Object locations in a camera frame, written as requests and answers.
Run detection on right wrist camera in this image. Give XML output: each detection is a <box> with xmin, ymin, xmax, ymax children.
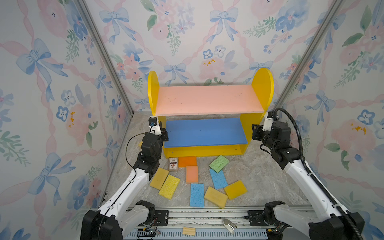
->
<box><xmin>263</xmin><ymin>111</ymin><xmax>275</xmax><ymax>132</ymax></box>

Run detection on playing card box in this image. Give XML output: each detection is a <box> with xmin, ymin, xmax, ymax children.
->
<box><xmin>169</xmin><ymin>158</ymin><xmax>179</xmax><ymax>172</ymax></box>

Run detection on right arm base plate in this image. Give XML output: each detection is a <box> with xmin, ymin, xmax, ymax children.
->
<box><xmin>244</xmin><ymin>210</ymin><xmax>269</xmax><ymax>227</ymax></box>

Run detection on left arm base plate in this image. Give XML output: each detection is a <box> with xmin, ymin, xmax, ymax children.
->
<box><xmin>141</xmin><ymin>210</ymin><xmax>169</xmax><ymax>228</ymax></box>

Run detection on green sponge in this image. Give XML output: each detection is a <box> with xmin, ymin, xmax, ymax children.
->
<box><xmin>209</xmin><ymin>156</ymin><xmax>230</xmax><ymax>173</ymax></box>

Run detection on dull yellow sponge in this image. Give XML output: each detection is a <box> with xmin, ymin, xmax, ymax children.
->
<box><xmin>150</xmin><ymin>168</ymin><xmax>169</xmax><ymax>190</ymax></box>

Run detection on deep yellow sponge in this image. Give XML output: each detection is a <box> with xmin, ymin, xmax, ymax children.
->
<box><xmin>224</xmin><ymin>180</ymin><xmax>248</xmax><ymax>200</ymax></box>

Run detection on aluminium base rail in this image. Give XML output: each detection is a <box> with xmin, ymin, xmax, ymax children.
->
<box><xmin>123</xmin><ymin>205</ymin><xmax>318</xmax><ymax>240</ymax></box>

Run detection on bright yellow sponge left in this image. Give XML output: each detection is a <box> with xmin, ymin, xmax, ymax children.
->
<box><xmin>159</xmin><ymin>175</ymin><xmax>180</xmax><ymax>200</ymax></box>

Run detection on light orange sponge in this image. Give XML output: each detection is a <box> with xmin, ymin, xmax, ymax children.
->
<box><xmin>186</xmin><ymin>166</ymin><xmax>199</xmax><ymax>184</ymax></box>

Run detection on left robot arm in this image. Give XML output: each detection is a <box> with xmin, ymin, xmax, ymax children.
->
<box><xmin>80</xmin><ymin>125</ymin><xmax>169</xmax><ymax>240</ymax></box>

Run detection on yellow shelf pink blue boards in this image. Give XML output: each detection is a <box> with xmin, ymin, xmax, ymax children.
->
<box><xmin>148</xmin><ymin>68</ymin><xmax>274</xmax><ymax>158</ymax></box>

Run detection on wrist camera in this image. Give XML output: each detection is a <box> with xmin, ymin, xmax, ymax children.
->
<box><xmin>263</xmin><ymin>111</ymin><xmax>275</xmax><ymax>132</ymax></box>
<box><xmin>149</xmin><ymin>116</ymin><xmax>161</xmax><ymax>136</ymax></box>

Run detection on dark orange sponge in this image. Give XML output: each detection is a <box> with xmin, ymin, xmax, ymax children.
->
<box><xmin>178</xmin><ymin>156</ymin><xmax>197</xmax><ymax>168</ymax></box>

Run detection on metal clip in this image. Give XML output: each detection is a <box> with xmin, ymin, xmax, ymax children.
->
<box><xmin>223</xmin><ymin>219</ymin><xmax>237</xmax><ymax>234</ymax></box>

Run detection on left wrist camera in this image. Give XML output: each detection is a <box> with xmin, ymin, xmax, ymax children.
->
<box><xmin>149</xmin><ymin>116</ymin><xmax>161</xmax><ymax>136</ymax></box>

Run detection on blue sponge front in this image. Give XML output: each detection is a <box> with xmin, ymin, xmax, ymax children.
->
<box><xmin>190</xmin><ymin>183</ymin><xmax>205</xmax><ymax>208</ymax></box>

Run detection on small wooden block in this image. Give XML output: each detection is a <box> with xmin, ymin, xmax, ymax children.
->
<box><xmin>182</xmin><ymin>227</ymin><xmax>196</xmax><ymax>236</ymax></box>

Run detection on tan yellow sponge front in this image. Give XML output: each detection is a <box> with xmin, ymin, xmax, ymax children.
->
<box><xmin>204</xmin><ymin>187</ymin><xmax>228</xmax><ymax>209</ymax></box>

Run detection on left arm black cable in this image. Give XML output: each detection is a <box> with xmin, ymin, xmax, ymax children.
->
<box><xmin>97</xmin><ymin>130</ymin><xmax>155</xmax><ymax>240</ymax></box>

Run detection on blue sponge right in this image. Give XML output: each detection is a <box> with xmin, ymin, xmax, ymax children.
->
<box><xmin>210</xmin><ymin>169</ymin><xmax>228</xmax><ymax>190</ymax></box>

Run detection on blue sponge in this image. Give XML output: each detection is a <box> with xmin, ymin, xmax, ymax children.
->
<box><xmin>210</xmin><ymin>169</ymin><xmax>228</xmax><ymax>190</ymax></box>
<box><xmin>190</xmin><ymin>183</ymin><xmax>205</xmax><ymax>208</ymax></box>

